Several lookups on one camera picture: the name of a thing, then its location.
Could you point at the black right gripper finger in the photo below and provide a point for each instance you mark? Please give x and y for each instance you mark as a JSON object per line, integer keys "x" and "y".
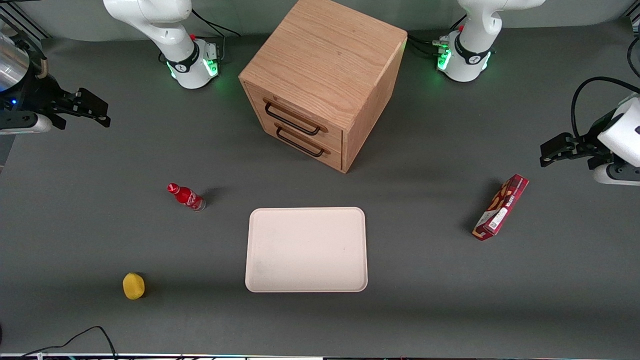
{"x": 92, "y": 109}
{"x": 65, "y": 106}

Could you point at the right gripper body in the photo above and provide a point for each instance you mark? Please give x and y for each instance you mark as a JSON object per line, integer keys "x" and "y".
{"x": 41, "y": 95}

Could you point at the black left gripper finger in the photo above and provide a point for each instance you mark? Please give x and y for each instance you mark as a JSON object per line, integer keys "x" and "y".
{"x": 585, "y": 149}
{"x": 555, "y": 150}

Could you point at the wooden drawer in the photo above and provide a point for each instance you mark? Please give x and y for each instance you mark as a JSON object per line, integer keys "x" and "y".
{"x": 335, "y": 140}
{"x": 334, "y": 159}

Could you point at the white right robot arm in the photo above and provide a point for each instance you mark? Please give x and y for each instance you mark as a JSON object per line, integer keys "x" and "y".
{"x": 165, "y": 30}

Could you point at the wooden drawer cabinet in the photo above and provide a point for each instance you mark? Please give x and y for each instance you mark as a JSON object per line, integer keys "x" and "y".
{"x": 325, "y": 60}

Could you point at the red snack box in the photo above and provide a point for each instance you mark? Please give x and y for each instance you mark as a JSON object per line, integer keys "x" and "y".
{"x": 500, "y": 207}

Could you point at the red cola bottle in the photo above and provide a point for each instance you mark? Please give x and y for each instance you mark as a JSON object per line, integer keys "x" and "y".
{"x": 186, "y": 196}

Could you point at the yellow lemon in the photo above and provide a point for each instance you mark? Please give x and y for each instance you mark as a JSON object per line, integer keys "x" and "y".
{"x": 133, "y": 286}

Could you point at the beige plastic tray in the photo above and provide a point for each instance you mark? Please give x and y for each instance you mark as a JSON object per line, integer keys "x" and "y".
{"x": 306, "y": 250}

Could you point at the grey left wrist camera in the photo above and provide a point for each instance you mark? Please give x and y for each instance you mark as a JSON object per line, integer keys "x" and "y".
{"x": 602, "y": 175}

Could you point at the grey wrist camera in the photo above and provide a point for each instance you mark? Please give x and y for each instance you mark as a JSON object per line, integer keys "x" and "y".
{"x": 25, "y": 125}
{"x": 602, "y": 175}

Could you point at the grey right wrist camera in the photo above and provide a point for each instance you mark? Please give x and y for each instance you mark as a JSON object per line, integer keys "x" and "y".
{"x": 25, "y": 125}

